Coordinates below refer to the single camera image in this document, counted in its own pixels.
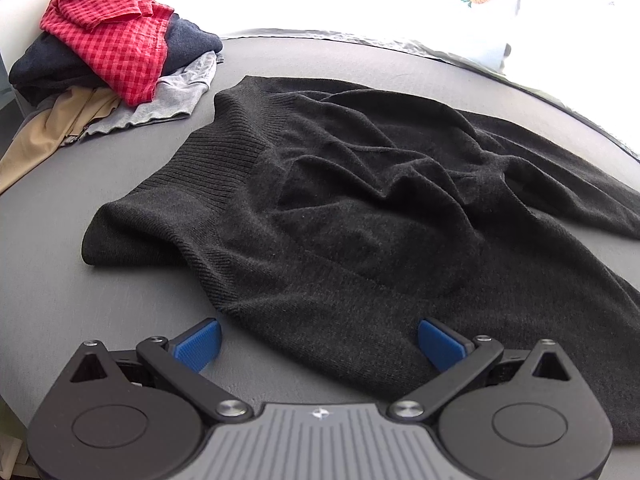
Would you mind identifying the black knit sweater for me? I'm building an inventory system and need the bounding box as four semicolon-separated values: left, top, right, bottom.
81;75;640;447

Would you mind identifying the red checked shirt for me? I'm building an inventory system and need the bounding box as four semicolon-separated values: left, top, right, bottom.
40;0;176;109

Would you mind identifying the navy sweater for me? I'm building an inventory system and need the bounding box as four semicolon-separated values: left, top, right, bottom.
8;18;224;107

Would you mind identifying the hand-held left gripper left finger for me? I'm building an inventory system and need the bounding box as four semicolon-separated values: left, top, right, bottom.
66;317;254;423

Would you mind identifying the tan garment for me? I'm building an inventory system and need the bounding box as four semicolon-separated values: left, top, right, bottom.
0;85;125;196

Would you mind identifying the white printed sheet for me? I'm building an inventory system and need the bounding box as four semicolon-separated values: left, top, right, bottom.
220;0;640;157

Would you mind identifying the grey garment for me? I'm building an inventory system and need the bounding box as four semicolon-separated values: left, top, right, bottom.
80;51;219;139

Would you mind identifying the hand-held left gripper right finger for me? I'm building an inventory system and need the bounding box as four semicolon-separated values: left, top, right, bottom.
388;318;577;423

